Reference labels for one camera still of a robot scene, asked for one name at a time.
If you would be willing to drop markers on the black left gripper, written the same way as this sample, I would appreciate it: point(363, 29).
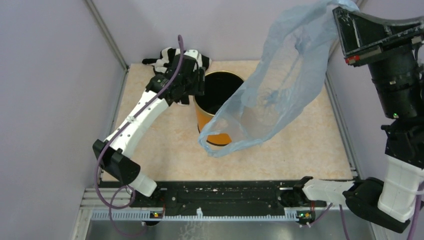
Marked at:
point(198, 74)

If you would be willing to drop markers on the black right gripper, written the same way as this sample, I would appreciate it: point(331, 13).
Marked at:
point(358, 32)

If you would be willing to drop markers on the orange trash bin gold rim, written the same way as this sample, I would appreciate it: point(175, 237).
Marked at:
point(219, 87)

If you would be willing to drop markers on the translucent blue plastic bag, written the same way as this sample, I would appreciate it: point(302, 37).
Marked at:
point(290, 75)

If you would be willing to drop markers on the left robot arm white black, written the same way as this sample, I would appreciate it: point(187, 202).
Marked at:
point(116, 151)

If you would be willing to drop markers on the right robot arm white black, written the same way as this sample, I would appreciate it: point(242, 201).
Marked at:
point(395, 202)

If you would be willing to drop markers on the black white striped cloth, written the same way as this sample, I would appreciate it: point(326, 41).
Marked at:
point(166, 57)

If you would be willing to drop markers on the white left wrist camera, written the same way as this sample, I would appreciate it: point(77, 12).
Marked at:
point(196, 55)

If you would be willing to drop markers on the aluminium corner post left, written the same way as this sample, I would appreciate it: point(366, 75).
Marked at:
point(106, 34)

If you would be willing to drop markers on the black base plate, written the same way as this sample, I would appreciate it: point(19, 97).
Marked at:
point(233, 198)

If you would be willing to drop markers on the aluminium frame rail front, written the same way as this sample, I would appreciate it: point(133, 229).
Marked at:
point(96, 222)

